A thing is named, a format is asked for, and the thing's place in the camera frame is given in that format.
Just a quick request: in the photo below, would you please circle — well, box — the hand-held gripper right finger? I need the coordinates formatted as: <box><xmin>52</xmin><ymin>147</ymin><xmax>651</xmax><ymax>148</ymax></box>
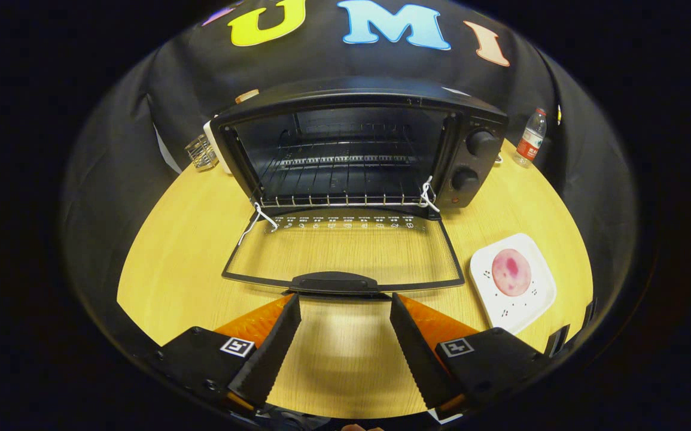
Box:
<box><xmin>389</xmin><ymin>292</ymin><xmax>552</xmax><ymax>414</ymax></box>

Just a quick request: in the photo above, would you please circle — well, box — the round pink ham slice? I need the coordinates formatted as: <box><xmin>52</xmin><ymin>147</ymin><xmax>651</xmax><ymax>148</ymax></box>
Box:
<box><xmin>491</xmin><ymin>248</ymin><xmax>532</xmax><ymax>298</ymax></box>

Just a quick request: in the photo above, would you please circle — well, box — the white square plate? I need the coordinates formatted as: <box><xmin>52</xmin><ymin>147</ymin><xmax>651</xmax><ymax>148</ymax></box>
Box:
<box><xmin>470</xmin><ymin>233</ymin><xmax>558</xmax><ymax>336</ymax></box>

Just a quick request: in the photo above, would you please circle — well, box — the small wire basket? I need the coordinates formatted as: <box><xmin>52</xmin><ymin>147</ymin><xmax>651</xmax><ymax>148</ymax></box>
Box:
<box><xmin>185</xmin><ymin>134</ymin><xmax>220</xmax><ymax>173</ymax></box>

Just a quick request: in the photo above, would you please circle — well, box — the white pop-up toaster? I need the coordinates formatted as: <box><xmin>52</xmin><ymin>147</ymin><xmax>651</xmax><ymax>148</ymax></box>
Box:
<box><xmin>203</xmin><ymin>120</ymin><xmax>232</xmax><ymax>175</ymax></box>

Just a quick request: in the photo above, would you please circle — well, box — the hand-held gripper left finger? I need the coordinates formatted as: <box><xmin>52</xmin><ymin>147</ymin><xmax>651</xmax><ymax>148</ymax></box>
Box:
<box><xmin>154</xmin><ymin>292</ymin><xmax>302</xmax><ymax>414</ymax></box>

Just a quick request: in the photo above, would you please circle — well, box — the black toaster oven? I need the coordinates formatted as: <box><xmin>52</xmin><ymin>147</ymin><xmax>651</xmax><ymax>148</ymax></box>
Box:
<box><xmin>209</xmin><ymin>77</ymin><xmax>509</xmax><ymax>297</ymax></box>

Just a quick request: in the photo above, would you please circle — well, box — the clear water bottle red label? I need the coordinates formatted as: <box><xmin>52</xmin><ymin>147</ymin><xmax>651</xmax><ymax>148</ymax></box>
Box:
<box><xmin>514</xmin><ymin>108</ymin><xmax>548</xmax><ymax>167</ymax></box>

